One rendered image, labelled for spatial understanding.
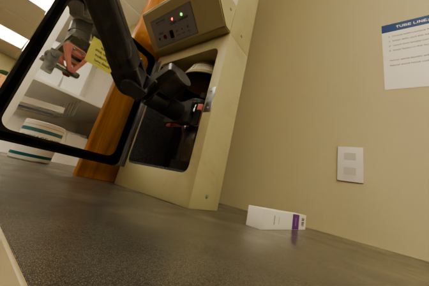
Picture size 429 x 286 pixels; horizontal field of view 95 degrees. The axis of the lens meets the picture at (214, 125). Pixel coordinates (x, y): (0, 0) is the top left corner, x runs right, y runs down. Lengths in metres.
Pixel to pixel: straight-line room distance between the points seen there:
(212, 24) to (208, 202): 0.48
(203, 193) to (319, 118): 0.55
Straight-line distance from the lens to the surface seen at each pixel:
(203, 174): 0.47
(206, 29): 0.64
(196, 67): 0.65
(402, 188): 0.78
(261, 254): 0.24
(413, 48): 0.97
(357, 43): 1.01
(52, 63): 0.60
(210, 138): 0.48
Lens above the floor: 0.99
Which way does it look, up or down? 17 degrees up
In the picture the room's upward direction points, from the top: 13 degrees clockwise
